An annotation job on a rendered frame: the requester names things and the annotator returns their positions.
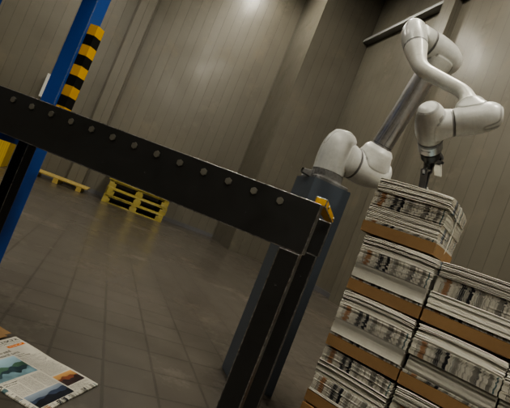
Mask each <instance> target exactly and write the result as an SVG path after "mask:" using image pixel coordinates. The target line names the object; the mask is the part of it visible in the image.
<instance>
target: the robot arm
mask: <svg viewBox="0 0 510 408"><path fill-rule="evenodd" d="M401 42H402V48H403V51H404V54H405V55H406V57H407V60H408V62H409V63H410V66H411V68H412V70H413V71H414V74H413V76H412V78H411V79H410V81H409V82H408V84H407V85H406V88H405V89H404V91H403V92H402V94H401V95H400V97H399V99H398V100H397V102H396V104H395V105H394V106H393V109H392V110H391V112H390V113H389V115H388V116H387V118H386V119H385V122H384V123H383V125H382V126H381V128H380V129H379V131H378V133H377V134H376V137H375V138H374V139H373V140H372V142H366V143H365V144H364V145H363V146H362V147H361V148H358V147H357V146H356V144H357V140H356V138H355V136H354V135H353V134H352V133H351V132H349V131H347V130H340V129H335V130H334V131H332V132H331V133H329V134H328V135H327V137H326V138H325V139H324V141H323V143H322V144H321V146H320V149H319V151H318V152H317V156H316V158H315V162H314V165H313V167H312V169H307V168H301V170H300V171H301V172H302V173H303V174H301V176H315V177H317V178H319V179H322V180H323V181H326V182H328V183H330V184H332V185H335V186H337V187H338V188H340V189H344V190H346V191H348V188H346V187H344V186H343V185H341V183H342V179H343V177H345V178H346V179H348V180H350V181H352V182H354V183H356V184H357V185H361V186H363V187H366V188H370V189H377V187H378V185H379V184H380V180H381V177H384V178H387V179H391V176H392V168H391V166H390V165H391V161H392V159H393V156H392V153H391V152H390V151H391V150H392V149H393V146H394V145H395V143H396V142H397V140H398V139H399V137H400V136H401V134H402V132H403V131H404V129H405V128H406V126H407V125H408V123H409V122H410V119H411V118H412V117H413V116H414V114H415V119H414V132H415V136H416V138H417V139H418V140H417V143H418V151H419V153H420V158H421V160H422V161H423V162H424V164H423V165H424V166H423V168H421V170H420V178H419V187H420V188H424V189H428V187H427V185H428V181H429V178H430V175H431V173H432V171H433V168H434V175H435V176H440V177H442V164H444V162H443V161H442V160H444V157H443V155H442V153H441V151H442V150H443V140H444V139H446V138H451V137H456V136H470V135H475V134H483V133H486V132H489V131H492V130H495V129H497V128H498V127H499V126H500V125H501V124H502V123H503V121H504V108H503V106H501V104H498V103H496V102H493V101H488V102H487V101H486V100H484V99H483V98H482V97H481V96H476V95H475V93H474V91H473V90H472V89H471V88H470V87H469V86H467V85H466V84H464V83H463V82H461V81H460V80H458V79H455V78H454V77H452V76H450V75H451V74H453V73H455V72H456V71H457V70H458V69H459V68H460V66H461V64H462V54H461V51H460V49H459V48H458V47H457V46H456V45H455V44H454V43H453V42H452V41H451V40H450V39H449V38H448V37H446V36H445V35H443V34H441V33H439V32H437V31H436V30H435V29H433V28H431V27H430V26H428V25H427V24H425V23H424V22H423V21H422V20H421V19H418V18H412V19H409V20H408V21H407V22H406V24H405V25H404V26H403V28H402V33H401ZM432 85H435V86H437V87H439V88H441V89H443V90H445V91H447V92H449V93H451V94H452V95H454V96H456V97H457V98H458V99H459V101H458V102H457V104H456V106H455V108H451V109H445V108H443V107H442V105H441V104H439V103H438V102H436V101H427V102H424V103H422V101H423V99H424V98H425V96H426V95H427V93H428V92H429V90H430V89H431V86H432ZM421 103H422V104H421ZM415 112H416V113H415ZM428 170H431V171H430V172H429V171H428Z"/></svg>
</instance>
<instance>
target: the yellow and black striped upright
mask: <svg viewBox="0 0 510 408"><path fill-rule="evenodd" d="M103 35H104V31H103V30H102V29H101V28H100V27H99V26H96V25H94V24H90V27H89V28H88V30H87V34H86V36H85V38H84V40H83V43H82V45H81V48H80V50H79V53H78V55H77V57H76V59H75V61H74V65H73V66H72V69H71V71H70V74H69V76H68V78H67V80H66V84H65V86H64V87H63V90H62V93H61V95H60V97H59V99H58V102H57V105H56V106H58V107H60V108H64V109H66V110H69V111H71V110H72V108H73V107H74V103H75V101H76V99H77V97H78V94H79V92H80V89H81V87H82V85H83V82H84V79H85V78H86V76H87V72H88V70H89V68H90V66H91V63H92V61H93V58H94V56H95V54H96V51H97V49H98V47H99V45H100V41H101V39H102V36H103Z"/></svg>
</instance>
